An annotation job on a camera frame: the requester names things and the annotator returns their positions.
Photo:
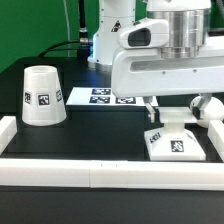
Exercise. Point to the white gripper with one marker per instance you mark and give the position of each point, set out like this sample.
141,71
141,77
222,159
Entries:
139,70

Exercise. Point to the white lamp base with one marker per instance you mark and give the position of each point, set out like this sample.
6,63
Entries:
173,142

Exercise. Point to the white lamp bulb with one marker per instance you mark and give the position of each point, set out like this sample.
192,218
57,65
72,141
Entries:
214,111

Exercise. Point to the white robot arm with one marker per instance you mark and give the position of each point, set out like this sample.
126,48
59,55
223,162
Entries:
169,52

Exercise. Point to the white lamp shade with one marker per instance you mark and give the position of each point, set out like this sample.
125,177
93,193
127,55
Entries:
43,103

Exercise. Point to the white marker sheet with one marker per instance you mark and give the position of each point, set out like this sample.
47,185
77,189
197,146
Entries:
100,96

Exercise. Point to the white right fence rail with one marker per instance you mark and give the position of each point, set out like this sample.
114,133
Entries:
216,136

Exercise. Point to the white fence rail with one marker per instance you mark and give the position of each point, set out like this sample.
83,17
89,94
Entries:
112,174
8,129
216,136

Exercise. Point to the white left fence rail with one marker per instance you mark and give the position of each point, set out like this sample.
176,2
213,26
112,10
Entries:
8,129

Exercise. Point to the white front fence rail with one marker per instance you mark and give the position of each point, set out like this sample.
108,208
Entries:
112,174

